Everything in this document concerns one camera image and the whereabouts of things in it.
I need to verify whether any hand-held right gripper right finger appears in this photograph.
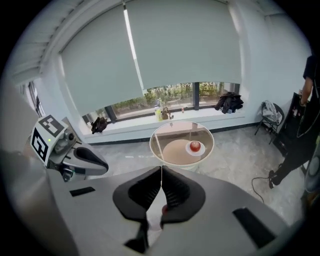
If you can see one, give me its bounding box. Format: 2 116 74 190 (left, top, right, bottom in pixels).
159 166 207 230

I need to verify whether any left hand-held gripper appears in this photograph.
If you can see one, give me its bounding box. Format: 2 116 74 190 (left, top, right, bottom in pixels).
30 114 110 182

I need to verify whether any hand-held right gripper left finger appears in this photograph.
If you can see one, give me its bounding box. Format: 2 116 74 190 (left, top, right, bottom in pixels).
112 165 162 254

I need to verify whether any white plate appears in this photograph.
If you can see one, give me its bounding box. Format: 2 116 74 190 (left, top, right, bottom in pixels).
184 141 207 157

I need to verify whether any red apple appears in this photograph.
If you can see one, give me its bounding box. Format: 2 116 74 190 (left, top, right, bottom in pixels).
189 140 202 154

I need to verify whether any black bag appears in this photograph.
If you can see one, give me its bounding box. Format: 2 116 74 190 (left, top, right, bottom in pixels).
90 116 109 135

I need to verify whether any round wooden basket table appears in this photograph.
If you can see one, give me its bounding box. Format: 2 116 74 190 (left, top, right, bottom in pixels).
149 120 215 172

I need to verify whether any grey roller blind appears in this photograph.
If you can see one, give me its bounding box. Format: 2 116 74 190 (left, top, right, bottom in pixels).
124 0 243 91
59 4 145 118

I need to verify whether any dark-framed window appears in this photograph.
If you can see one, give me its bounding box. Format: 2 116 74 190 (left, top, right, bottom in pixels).
81 80 243 124

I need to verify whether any black jacket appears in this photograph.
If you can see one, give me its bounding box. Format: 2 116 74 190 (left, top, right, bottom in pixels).
214 91 245 115

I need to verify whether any grey cloth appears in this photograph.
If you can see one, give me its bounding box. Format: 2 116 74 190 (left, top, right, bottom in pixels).
261 100 283 125

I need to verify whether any black folding chair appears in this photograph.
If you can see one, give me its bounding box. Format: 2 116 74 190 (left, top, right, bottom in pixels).
254 100 285 145

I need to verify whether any black floor cable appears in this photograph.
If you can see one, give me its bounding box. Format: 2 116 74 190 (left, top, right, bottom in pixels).
250 175 274 204

